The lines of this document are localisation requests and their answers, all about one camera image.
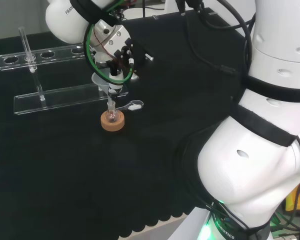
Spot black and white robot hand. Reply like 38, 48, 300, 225
86, 19, 155, 97

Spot clear plastic funnel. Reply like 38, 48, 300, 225
91, 72, 116, 109

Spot clear weighing funnel with powder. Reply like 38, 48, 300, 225
115, 99, 144, 112

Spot clear acrylic funnel stand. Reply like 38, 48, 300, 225
0, 26, 130, 116

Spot small glass round-bottom flask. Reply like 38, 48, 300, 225
106, 101, 119, 124

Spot black bench cloth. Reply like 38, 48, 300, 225
0, 7, 256, 239

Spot green cable loop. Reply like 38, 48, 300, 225
83, 21, 135, 85

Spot black cable with connector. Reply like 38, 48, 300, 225
175, 0, 238, 75

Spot cork ring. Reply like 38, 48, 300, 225
100, 111, 126, 133

